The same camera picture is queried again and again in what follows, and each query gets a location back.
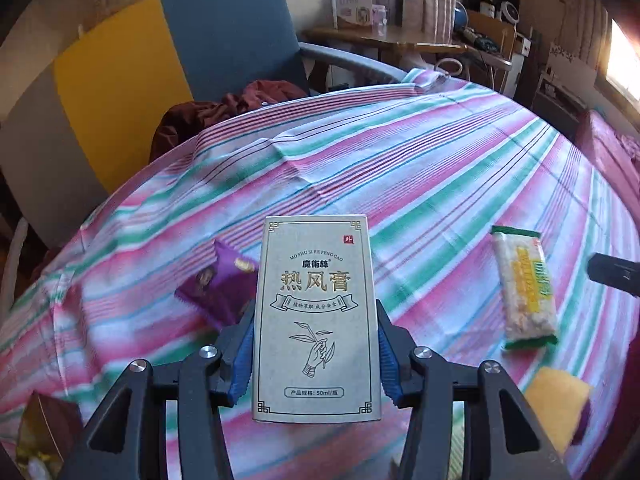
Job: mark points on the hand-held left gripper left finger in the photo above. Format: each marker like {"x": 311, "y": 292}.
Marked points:
{"x": 242, "y": 360}

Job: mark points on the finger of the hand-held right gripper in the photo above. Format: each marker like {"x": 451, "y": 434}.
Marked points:
{"x": 612, "y": 270}

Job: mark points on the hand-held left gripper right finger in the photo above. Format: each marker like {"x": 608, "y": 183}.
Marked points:
{"x": 387, "y": 365}

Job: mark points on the grey-green ointment box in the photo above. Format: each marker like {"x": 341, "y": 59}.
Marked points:
{"x": 312, "y": 320}

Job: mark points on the green-edged cracker packet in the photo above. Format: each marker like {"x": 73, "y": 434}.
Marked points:
{"x": 525, "y": 290}

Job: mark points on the gold tin box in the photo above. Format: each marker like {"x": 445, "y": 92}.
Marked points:
{"x": 40, "y": 430}

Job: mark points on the purple snack packet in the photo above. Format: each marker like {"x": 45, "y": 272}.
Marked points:
{"x": 215, "y": 285}

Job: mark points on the yellow sponge piece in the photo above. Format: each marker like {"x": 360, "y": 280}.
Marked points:
{"x": 555, "y": 400}

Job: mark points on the striped tablecloth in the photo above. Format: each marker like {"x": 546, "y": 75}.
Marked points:
{"x": 400, "y": 160}

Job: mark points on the dark red cloth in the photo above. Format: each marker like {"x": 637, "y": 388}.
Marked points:
{"x": 210, "y": 115}

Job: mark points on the small white fan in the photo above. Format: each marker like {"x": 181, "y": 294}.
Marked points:
{"x": 510, "y": 10}

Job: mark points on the blue ball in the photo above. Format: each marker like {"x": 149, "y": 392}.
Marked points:
{"x": 460, "y": 15}

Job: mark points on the wooden side desk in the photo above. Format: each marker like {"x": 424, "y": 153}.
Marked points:
{"x": 400, "y": 40}

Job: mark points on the grey yellow blue armchair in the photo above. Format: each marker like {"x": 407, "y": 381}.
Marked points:
{"x": 225, "y": 35}

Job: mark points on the small pink-capped bottle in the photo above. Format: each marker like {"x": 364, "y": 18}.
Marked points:
{"x": 378, "y": 17}

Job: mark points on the white product box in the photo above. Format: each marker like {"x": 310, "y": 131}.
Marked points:
{"x": 352, "y": 5}

